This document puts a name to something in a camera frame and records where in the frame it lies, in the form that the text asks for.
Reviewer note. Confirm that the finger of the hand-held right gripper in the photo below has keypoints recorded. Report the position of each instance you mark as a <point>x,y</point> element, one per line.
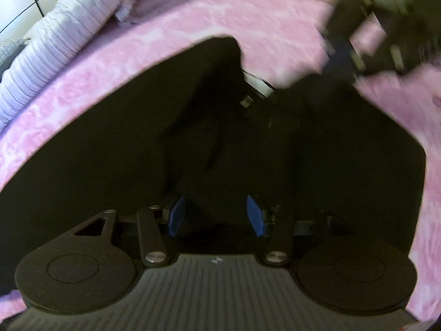
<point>344,31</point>

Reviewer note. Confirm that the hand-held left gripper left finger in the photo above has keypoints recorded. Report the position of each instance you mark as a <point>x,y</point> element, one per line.
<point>176,215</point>

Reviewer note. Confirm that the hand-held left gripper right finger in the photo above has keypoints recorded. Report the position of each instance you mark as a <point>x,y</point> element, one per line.
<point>256,215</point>

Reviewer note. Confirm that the black pants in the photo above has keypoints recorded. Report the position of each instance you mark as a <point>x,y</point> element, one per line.
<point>103,162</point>

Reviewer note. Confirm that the pink rose-pattern bedsheet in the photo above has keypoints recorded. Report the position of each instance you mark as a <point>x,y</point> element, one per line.
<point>275,17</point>

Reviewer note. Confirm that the white striped rolled quilt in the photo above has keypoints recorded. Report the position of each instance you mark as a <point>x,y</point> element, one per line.
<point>51,51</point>

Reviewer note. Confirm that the grey knit cloth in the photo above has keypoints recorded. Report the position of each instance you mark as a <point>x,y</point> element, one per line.
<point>8,55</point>

